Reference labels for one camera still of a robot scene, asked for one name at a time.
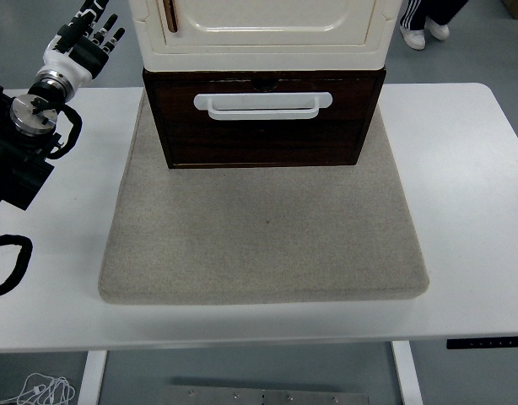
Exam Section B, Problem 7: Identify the black table control panel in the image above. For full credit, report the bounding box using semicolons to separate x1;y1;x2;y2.
446;335;518;350

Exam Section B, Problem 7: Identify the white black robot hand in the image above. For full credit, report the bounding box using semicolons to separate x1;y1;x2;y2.
41;0;127;91

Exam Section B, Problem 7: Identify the dark wooden drawer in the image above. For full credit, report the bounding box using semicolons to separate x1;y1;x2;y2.
151;74;380;166

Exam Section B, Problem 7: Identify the cream plastic cabinet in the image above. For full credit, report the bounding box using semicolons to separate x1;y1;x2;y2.
132;0;402;72

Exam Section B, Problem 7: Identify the white drawer handle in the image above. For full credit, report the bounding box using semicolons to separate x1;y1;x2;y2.
192;91;334;122

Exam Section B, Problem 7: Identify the white cable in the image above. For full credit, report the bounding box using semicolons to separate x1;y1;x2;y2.
0;371;77;405

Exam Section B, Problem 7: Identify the white table leg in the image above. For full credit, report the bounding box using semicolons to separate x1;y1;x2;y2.
77;349;109;405
390;340;424;405

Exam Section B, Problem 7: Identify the dark wooden drawer housing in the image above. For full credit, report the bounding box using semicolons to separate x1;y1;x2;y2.
141;65;387;170

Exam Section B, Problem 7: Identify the beige fabric mat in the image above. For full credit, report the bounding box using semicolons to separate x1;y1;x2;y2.
97;86;430;305

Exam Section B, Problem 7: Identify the person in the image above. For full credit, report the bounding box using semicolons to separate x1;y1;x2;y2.
398;0;471;51

